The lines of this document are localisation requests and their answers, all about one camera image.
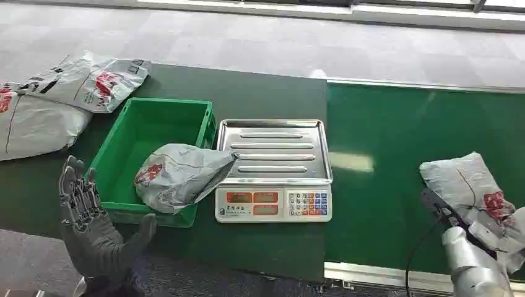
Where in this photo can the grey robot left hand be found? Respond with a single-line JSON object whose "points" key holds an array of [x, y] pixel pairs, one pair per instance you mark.
{"points": [[92, 237]]}

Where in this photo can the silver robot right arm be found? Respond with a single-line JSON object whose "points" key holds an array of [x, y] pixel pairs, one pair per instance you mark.
{"points": [[471, 266]]}

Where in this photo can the green plastic crate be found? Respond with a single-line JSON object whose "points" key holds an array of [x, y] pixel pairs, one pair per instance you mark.
{"points": [[143, 135]]}

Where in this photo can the large grey parcel bag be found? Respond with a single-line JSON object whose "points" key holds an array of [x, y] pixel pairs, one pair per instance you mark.
{"points": [[37, 127]]}

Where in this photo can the grey parcel bag, black labels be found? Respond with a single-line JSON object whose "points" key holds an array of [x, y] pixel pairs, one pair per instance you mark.
{"points": [[82, 82]]}

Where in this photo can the white electronic weighing scale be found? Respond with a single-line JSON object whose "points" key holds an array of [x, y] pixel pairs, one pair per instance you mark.
{"points": [[275, 164]]}

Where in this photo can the green conveyor belt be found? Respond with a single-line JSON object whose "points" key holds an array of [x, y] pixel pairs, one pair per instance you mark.
{"points": [[385, 172]]}

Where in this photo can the silver conveyor frame rail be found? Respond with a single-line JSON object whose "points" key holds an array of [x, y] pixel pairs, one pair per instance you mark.
{"points": [[381, 276]]}

